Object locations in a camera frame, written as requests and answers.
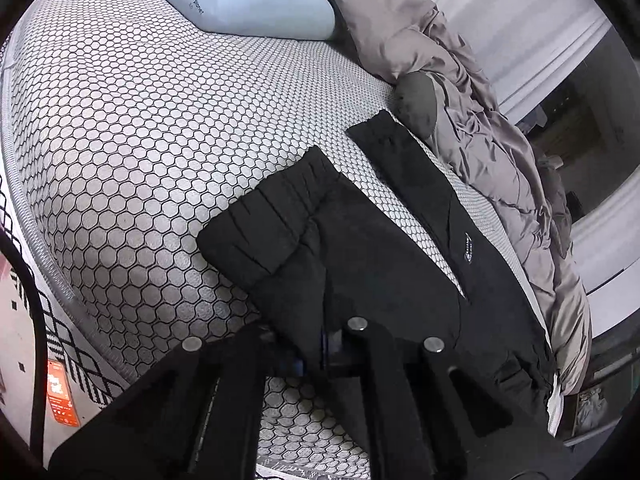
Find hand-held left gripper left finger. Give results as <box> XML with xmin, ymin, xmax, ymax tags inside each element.
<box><xmin>47</xmin><ymin>326</ymin><xmax>307</xmax><ymax>480</ymax></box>

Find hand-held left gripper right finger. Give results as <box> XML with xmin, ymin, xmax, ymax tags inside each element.
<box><xmin>319</xmin><ymin>316</ymin><xmax>593</xmax><ymax>480</ymax></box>

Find black pants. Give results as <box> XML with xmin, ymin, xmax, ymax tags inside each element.
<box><xmin>196</xmin><ymin>109</ymin><xmax>562</xmax><ymax>461</ymax></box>

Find orange mattress label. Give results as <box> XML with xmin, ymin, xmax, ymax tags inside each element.
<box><xmin>46</xmin><ymin>360</ymin><xmax>81</xmax><ymax>428</ymax></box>

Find honeycomb patterned mattress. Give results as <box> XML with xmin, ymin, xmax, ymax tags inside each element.
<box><xmin>0</xmin><ymin>0</ymin><xmax>551</xmax><ymax>480</ymax></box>

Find grey-brown duvet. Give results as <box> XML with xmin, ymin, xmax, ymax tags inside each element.
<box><xmin>315</xmin><ymin>0</ymin><xmax>593</xmax><ymax>396</ymax></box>

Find black cable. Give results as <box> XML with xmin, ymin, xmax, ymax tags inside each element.
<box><xmin>0</xmin><ymin>230</ymin><xmax>47</xmax><ymax>456</ymax></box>

